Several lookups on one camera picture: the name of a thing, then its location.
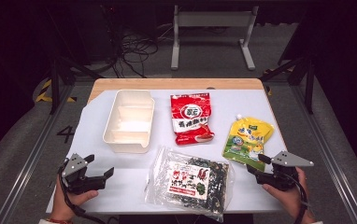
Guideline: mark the yellow spouted sauce pouch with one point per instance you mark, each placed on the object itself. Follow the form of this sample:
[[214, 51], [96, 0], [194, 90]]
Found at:
[[246, 140]]

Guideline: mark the clear bag of dried seaweed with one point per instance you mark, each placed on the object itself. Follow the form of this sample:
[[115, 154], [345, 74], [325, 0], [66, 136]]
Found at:
[[189, 183]]

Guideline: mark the person's right hand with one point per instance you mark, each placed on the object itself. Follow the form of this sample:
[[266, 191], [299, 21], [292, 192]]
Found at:
[[287, 199]]

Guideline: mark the yellow black hazard tape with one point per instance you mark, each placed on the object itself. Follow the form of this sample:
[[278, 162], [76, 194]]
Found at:
[[44, 90]]

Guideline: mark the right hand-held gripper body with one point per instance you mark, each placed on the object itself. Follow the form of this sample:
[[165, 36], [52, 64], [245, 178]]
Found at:
[[284, 174]]

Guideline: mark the white divided plastic container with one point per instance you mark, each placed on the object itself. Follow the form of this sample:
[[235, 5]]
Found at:
[[130, 124]]

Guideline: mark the person's left hand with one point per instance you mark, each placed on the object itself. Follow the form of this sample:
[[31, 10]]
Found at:
[[63, 202]]

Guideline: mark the white table sheet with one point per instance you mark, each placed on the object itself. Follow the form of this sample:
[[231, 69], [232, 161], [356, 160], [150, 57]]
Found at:
[[130, 183]]

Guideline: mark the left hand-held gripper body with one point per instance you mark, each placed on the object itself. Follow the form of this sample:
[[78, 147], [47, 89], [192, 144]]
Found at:
[[77, 179]]

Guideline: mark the grey metal stand frame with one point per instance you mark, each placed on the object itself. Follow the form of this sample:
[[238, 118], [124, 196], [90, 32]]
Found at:
[[212, 19]]

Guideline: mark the black metal stand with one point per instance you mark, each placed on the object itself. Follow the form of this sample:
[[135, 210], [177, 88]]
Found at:
[[309, 84], [55, 81]]

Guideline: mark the wooden table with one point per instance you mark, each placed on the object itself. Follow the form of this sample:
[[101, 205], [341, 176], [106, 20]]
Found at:
[[173, 84]]

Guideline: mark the aluminium floor rail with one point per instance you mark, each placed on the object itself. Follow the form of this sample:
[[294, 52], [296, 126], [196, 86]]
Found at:
[[27, 168], [329, 155]]

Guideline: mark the red seasoning packet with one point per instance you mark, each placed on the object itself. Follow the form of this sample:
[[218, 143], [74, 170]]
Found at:
[[192, 118]]

